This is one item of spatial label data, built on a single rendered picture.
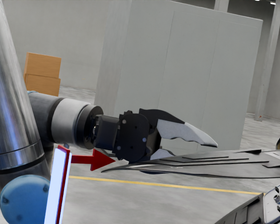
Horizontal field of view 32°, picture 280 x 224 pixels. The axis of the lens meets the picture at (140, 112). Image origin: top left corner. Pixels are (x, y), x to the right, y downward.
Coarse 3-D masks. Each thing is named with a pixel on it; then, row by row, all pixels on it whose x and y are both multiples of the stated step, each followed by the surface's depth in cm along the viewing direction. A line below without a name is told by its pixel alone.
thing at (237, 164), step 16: (160, 160) 63; (176, 160) 61; (192, 160) 61; (208, 160) 61; (224, 160) 62; (240, 160) 63; (256, 160) 64; (272, 160) 66; (208, 176) 49; (224, 176) 50; (240, 176) 53; (256, 176) 56; (272, 176) 58
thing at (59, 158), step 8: (56, 152) 51; (56, 160) 51; (56, 168) 50; (56, 176) 50; (56, 184) 50; (56, 192) 50; (48, 200) 51; (56, 200) 50; (48, 208) 51; (56, 208) 50; (48, 216) 51
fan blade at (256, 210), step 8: (248, 200) 86; (256, 200) 82; (240, 208) 85; (248, 208) 83; (256, 208) 80; (224, 216) 90; (232, 216) 85; (240, 216) 82; (248, 216) 80; (256, 216) 79
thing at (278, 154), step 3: (267, 150) 72; (270, 150) 73; (273, 150) 73; (276, 150) 73; (279, 150) 74; (267, 153) 71; (270, 153) 72; (273, 153) 72; (276, 153) 72; (279, 153) 72; (276, 156) 70; (279, 156) 71
